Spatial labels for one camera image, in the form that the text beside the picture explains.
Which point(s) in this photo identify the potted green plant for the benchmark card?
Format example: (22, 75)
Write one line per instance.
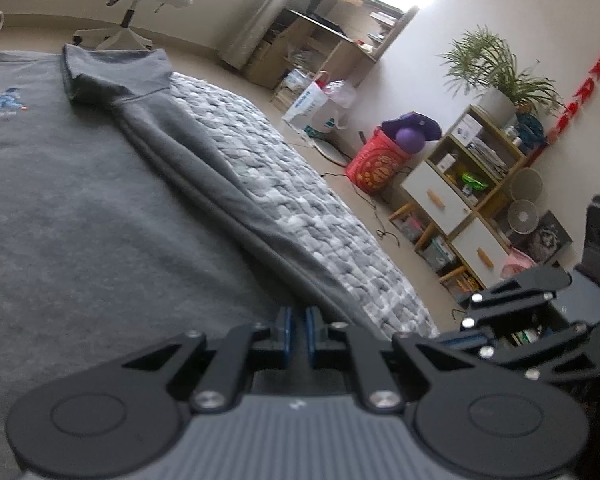
(495, 70)

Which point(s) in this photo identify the white round floor board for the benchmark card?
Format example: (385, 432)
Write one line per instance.
(330, 151)

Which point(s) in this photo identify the purple ball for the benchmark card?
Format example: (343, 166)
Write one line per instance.
(410, 141)

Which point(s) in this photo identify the small white fan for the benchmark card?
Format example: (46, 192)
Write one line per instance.
(527, 184)
(522, 216)

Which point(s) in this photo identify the pink cloth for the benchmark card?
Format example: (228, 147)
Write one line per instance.
(517, 265)

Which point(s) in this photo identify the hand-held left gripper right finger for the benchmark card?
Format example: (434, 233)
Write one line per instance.
(311, 332)

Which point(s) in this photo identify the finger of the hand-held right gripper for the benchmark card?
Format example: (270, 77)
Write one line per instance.
(455, 342)
(520, 285)

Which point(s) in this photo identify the red wall banner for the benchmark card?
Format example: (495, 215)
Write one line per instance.
(585, 95)

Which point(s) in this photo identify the wooden cabinet with white drawers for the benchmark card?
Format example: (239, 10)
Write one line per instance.
(435, 185)

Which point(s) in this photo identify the red printed bag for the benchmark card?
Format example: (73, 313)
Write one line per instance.
(375, 165)

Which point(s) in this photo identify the dark printed box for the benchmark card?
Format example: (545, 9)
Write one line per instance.
(547, 237)

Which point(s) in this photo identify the teal bag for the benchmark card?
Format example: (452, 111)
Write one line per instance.
(530, 127)

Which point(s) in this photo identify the grey t-shirt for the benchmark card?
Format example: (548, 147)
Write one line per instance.
(80, 210)

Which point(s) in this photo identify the clear plastic bag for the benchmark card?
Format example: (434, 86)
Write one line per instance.
(340, 94)

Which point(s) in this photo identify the white cardboard box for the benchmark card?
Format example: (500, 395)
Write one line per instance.
(310, 110)

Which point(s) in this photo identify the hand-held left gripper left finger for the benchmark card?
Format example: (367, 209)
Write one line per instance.
(285, 330)

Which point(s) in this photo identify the wooden desk with shelves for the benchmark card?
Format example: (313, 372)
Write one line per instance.
(330, 45)

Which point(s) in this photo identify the grey window curtain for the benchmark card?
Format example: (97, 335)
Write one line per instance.
(270, 15)

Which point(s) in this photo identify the grey knitted blanket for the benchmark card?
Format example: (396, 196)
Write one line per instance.
(290, 200)

